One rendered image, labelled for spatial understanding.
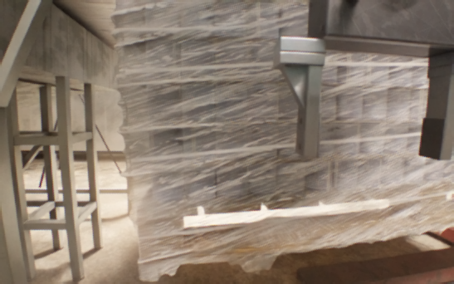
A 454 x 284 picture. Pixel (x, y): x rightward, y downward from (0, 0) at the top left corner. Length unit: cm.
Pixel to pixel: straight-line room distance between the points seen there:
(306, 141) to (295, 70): 6
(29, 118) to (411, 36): 374
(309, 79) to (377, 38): 6
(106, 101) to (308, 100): 318
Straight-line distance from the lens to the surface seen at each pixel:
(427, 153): 29
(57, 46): 97
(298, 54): 21
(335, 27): 22
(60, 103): 99
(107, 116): 331
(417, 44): 26
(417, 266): 128
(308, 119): 21
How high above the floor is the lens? 69
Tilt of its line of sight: 7 degrees down
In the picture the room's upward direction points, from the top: 2 degrees clockwise
